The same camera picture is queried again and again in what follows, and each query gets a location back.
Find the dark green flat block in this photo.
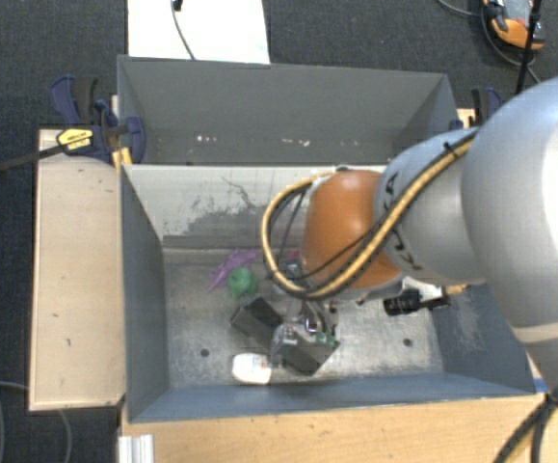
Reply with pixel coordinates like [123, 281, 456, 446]
[229, 296, 340, 376]

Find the purple spiky toy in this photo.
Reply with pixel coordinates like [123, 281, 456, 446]
[206, 249, 259, 292]

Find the pale wood board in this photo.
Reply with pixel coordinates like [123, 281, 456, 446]
[27, 127, 128, 412]

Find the grey metal bin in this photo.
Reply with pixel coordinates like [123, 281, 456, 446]
[116, 54, 539, 424]

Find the green round toy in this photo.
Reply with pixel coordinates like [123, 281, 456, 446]
[226, 266, 259, 299]

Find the black cylinder on white bracket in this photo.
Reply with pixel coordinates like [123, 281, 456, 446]
[383, 282, 467, 317]

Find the white plastic bottle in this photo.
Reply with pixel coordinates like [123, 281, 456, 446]
[231, 352, 273, 385]

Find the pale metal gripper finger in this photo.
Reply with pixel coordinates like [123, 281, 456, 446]
[270, 340, 293, 368]
[278, 323, 305, 345]

